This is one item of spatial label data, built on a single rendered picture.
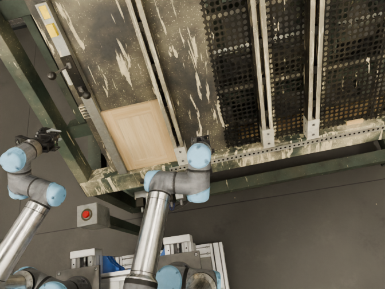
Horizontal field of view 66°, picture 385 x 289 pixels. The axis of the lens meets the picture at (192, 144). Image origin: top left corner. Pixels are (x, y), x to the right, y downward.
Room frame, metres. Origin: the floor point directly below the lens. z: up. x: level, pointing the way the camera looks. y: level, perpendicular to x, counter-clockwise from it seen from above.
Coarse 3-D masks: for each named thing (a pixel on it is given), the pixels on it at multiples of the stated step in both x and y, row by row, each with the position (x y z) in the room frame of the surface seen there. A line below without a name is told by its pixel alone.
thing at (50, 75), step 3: (66, 63) 1.04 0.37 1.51; (69, 63) 1.03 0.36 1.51; (66, 66) 1.03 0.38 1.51; (69, 66) 1.03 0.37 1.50; (60, 69) 1.00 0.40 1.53; (63, 69) 1.01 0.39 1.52; (48, 72) 0.98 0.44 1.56; (51, 72) 0.97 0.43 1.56; (54, 72) 0.98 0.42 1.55; (57, 72) 0.99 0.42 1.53; (48, 75) 0.97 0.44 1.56; (51, 75) 0.96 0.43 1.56; (54, 75) 0.96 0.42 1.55; (48, 78) 0.96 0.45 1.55; (51, 78) 0.96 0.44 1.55; (54, 78) 0.96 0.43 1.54
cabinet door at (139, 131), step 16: (112, 112) 0.90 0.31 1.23; (128, 112) 0.87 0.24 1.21; (144, 112) 0.85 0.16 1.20; (160, 112) 0.82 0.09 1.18; (112, 128) 0.86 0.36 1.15; (128, 128) 0.84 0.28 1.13; (144, 128) 0.81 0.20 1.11; (160, 128) 0.78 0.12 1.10; (128, 144) 0.79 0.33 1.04; (144, 144) 0.76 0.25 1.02; (160, 144) 0.73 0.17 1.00; (128, 160) 0.75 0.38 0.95; (144, 160) 0.72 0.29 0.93; (160, 160) 0.68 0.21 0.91; (176, 160) 0.65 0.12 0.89
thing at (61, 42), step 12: (48, 0) 1.20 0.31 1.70; (60, 24) 1.15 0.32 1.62; (60, 36) 1.10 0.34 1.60; (60, 48) 1.09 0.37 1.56; (96, 108) 0.92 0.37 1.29; (96, 120) 0.89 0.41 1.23; (108, 132) 0.85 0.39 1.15; (108, 144) 0.81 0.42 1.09; (120, 156) 0.77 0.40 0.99; (120, 168) 0.73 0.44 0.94
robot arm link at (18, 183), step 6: (12, 174) 0.55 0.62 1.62; (18, 174) 0.55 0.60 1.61; (24, 174) 0.55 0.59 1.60; (30, 174) 0.55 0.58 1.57; (12, 180) 0.54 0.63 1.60; (18, 180) 0.53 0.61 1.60; (24, 180) 0.53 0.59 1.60; (30, 180) 0.52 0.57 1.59; (12, 186) 0.53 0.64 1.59; (18, 186) 0.51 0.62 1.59; (24, 186) 0.50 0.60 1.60; (12, 192) 0.51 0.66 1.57; (18, 192) 0.50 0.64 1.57; (24, 192) 0.49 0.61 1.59; (18, 198) 0.49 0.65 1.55; (24, 198) 0.49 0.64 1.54
